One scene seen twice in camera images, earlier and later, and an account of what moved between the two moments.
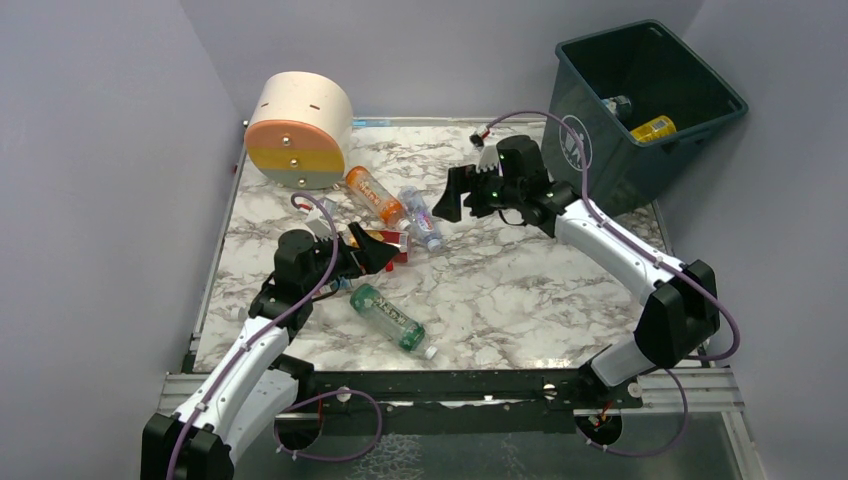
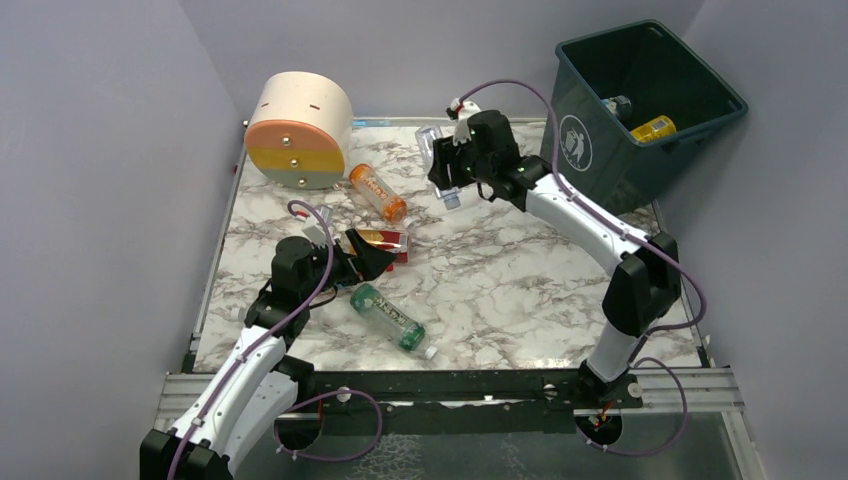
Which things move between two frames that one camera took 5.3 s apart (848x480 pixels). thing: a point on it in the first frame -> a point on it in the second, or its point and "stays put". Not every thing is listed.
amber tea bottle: (398, 238) stays put
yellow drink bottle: (660, 126) stays put
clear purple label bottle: (422, 222) -> (426, 136)
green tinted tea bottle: (408, 333) stays put
